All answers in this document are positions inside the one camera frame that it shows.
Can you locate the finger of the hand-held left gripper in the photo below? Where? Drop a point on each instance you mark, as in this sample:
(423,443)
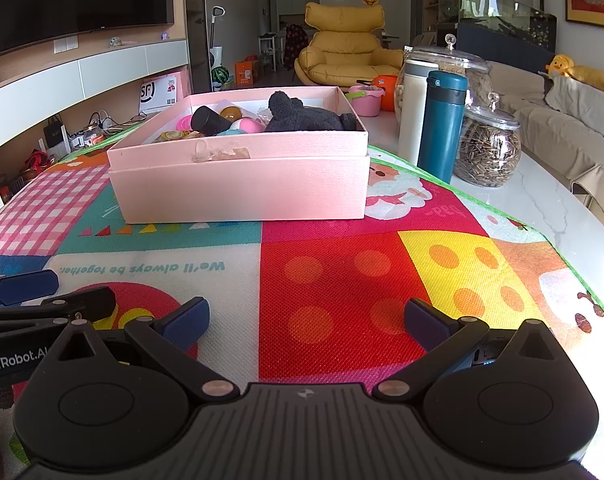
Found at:
(26,286)
(81,302)

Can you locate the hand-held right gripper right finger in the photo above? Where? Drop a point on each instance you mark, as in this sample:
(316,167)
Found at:
(427,321)

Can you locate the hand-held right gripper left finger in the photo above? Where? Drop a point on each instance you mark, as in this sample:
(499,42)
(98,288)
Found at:
(186,320)

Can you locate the pink cardboard box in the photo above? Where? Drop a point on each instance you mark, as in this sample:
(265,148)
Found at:
(231,185)

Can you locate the bread packet with yellow round label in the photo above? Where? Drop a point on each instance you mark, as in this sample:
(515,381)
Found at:
(174,135)

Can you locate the colourful printed play mat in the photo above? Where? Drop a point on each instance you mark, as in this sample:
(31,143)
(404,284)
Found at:
(332,270)

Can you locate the white power strip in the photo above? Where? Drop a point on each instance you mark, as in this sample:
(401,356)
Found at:
(84,138)

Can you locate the glass jar of seeds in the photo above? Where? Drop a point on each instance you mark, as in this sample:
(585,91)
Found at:
(487,155)

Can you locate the teal thermos bottle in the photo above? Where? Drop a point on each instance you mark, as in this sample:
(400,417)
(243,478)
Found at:
(439,130)

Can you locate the black cylinder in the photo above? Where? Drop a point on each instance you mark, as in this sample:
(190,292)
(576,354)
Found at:
(209,121)

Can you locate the pink pig toy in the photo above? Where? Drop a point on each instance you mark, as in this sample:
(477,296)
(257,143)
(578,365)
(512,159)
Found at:
(252,126)

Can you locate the white thermos bottle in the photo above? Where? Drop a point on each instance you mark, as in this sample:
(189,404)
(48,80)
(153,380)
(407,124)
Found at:
(411,115)

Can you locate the white pink courier box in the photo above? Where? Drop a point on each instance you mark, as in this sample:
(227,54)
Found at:
(161,92)

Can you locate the pink toy bucket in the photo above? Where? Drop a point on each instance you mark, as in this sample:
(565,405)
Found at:
(364,101)

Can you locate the beige covered sofa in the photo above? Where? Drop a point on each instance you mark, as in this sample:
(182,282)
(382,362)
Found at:
(557,130)

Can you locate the orange bucket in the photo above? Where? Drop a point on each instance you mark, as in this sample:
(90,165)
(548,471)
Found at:
(388,91)

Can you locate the black plush toy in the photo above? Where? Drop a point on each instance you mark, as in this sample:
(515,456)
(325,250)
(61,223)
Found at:
(307,117)

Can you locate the large glass jar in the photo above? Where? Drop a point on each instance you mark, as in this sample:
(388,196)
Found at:
(474,80)

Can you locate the watermelon ball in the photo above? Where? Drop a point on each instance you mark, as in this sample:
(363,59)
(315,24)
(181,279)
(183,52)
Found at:
(220,76)

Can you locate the orange box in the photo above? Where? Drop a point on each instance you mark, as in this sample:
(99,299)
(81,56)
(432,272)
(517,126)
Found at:
(246,72)

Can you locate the white stool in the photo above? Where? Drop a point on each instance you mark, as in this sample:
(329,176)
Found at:
(269,50)

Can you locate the white stick vacuum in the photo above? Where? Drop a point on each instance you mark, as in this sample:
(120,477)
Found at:
(216,35)

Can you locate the yellow lounge chair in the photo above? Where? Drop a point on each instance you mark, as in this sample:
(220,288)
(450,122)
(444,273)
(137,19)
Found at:
(339,45)

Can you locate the black television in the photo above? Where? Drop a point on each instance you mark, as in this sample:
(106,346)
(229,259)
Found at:
(76,0)

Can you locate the yellow duck plush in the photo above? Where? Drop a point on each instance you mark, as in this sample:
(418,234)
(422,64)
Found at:
(582,72)

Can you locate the dark patterned blanket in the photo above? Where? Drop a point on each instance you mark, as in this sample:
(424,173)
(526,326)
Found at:
(294,45)

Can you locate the glass fish tank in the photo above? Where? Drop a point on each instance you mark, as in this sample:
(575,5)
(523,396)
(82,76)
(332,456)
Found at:
(502,17)

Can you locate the white wooden wall cabinet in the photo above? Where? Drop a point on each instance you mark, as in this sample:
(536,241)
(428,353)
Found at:
(111,67)

